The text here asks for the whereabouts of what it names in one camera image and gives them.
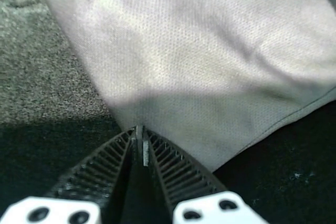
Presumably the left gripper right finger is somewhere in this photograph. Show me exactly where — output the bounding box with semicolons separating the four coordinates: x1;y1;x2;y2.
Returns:
141;125;268;224

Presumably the white mesh shirt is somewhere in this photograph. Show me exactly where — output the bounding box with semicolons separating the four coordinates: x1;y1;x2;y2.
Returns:
30;0;336;174

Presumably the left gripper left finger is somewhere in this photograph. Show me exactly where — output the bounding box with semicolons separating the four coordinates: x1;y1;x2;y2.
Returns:
0;126;139;224

